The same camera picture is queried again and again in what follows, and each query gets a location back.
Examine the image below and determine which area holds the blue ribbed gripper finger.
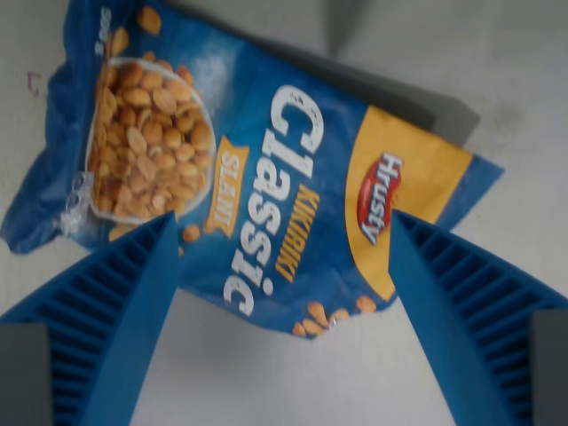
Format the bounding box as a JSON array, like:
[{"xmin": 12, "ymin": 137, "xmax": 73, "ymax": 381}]
[
  {"xmin": 0, "ymin": 211, "xmax": 179, "ymax": 426},
  {"xmin": 390, "ymin": 210, "xmax": 568, "ymax": 426}
]

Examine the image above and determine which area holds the blue peanut snack bag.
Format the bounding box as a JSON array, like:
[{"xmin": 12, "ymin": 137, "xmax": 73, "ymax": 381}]
[{"xmin": 0, "ymin": 0, "xmax": 506, "ymax": 342}]

